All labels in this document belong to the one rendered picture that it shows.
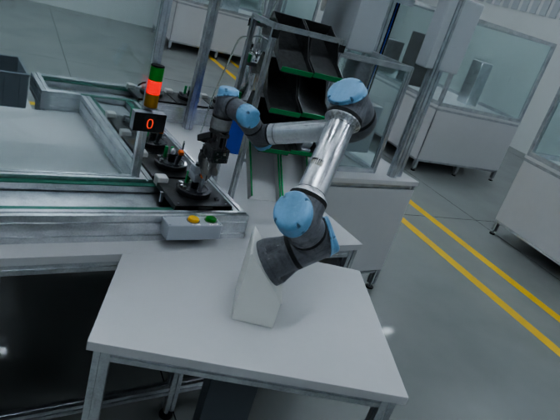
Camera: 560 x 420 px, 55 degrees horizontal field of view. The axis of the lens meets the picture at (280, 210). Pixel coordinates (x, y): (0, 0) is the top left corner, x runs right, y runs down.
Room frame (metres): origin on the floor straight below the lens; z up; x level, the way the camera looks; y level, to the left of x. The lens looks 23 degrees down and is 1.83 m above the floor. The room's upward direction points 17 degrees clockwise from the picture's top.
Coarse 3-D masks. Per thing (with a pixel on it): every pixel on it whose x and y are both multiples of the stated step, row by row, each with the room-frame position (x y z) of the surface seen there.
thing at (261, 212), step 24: (192, 144) 2.83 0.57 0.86; (240, 192) 2.36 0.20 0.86; (264, 216) 2.19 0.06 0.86; (168, 240) 1.72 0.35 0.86; (192, 240) 1.78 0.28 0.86; (216, 240) 1.83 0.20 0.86; (240, 240) 1.89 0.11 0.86; (0, 264) 1.32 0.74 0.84; (24, 264) 1.36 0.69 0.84; (48, 264) 1.41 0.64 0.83
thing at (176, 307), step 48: (144, 288) 1.39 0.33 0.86; (192, 288) 1.47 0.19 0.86; (288, 288) 1.65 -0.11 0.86; (336, 288) 1.75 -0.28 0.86; (96, 336) 1.13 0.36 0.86; (144, 336) 1.18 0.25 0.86; (192, 336) 1.24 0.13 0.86; (240, 336) 1.31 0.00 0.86; (288, 336) 1.38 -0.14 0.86; (336, 336) 1.46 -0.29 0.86; (384, 336) 1.54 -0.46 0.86; (288, 384) 1.20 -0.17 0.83; (336, 384) 1.23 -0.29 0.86; (384, 384) 1.29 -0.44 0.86
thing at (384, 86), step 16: (352, 64) 3.09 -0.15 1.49; (368, 80) 3.18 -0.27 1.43; (384, 80) 3.26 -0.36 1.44; (400, 80) 3.33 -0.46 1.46; (384, 96) 3.28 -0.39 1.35; (384, 112) 3.31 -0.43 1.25; (384, 128) 3.34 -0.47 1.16; (352, 144) 3.21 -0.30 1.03; (368, 144) 3.29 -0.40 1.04; (352, 160) 3.24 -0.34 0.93; (368, 160) 3.32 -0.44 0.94
